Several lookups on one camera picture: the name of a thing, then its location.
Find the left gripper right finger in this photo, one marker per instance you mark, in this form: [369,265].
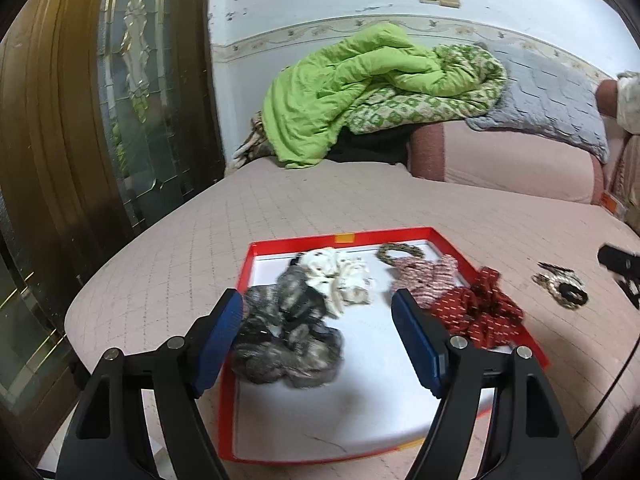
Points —
[425,341]

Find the pink patterned scrunchie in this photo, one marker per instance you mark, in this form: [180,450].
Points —
[426,280]

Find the red polka dot scrunchie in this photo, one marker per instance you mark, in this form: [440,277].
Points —
[481,312]

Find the striped floral headboard cushion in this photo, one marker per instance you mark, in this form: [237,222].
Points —
[625,189]

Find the white floral scrunchie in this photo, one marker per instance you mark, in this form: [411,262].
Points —
[342,278]

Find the wooden glass door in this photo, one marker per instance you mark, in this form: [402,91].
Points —
[108,123]

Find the grey patterned scrunchie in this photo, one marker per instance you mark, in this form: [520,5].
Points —
[283,335]

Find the beige cloth on headboard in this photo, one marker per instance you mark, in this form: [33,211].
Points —
[628,102]

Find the green quilted comforter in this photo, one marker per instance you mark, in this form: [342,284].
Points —
[371,81]

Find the grey quilted pillow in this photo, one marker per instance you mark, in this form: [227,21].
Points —
[545,98]

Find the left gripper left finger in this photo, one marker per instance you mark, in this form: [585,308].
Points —
[213,337]

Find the leopard print scrunchie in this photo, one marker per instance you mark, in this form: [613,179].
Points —
[390,253]

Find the red shallow tray box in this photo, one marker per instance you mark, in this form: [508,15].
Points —
[375,405]

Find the pink bolster pillow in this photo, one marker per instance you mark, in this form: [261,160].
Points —
[505,160]

